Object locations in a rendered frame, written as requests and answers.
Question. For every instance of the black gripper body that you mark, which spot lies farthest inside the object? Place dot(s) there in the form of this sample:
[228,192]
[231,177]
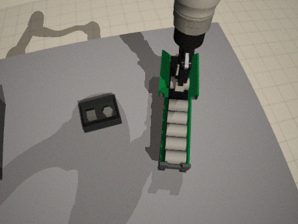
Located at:
[187,42]

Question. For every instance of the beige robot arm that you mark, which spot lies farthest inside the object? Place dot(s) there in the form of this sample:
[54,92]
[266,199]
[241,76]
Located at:
[193,17]

